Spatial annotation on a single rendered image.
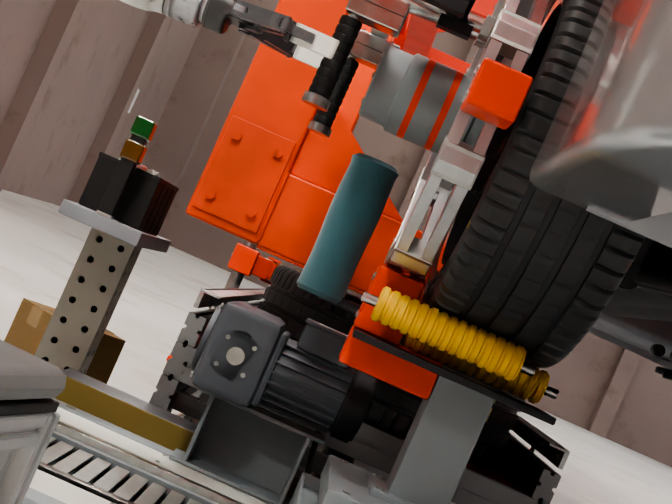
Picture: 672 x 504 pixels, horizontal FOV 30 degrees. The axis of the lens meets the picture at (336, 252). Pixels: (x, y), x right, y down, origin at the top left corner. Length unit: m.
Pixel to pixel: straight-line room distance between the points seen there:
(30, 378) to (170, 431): 1.46
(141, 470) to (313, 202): 0.64
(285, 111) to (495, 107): 0.86
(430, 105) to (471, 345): 0.40
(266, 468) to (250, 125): 0.69
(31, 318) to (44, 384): 1.96
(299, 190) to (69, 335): 0.59
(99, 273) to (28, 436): 1.59
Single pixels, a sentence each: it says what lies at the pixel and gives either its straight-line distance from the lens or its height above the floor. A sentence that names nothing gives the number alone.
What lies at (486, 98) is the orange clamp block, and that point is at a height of 0.83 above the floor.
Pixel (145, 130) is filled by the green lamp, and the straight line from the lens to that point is 2.51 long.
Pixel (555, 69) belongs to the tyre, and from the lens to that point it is 1.83.
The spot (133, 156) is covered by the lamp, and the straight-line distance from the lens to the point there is 2.50.
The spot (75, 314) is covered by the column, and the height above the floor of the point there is 0.23.
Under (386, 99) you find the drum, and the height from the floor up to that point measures 0.82.
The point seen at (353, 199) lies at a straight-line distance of 2.18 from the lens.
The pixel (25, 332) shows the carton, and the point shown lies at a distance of 3.07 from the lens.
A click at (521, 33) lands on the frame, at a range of 1.88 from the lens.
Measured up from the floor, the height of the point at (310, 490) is 0.15.
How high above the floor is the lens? 0.51
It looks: 1 degrees up
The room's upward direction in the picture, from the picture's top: 24 degrees clockwise
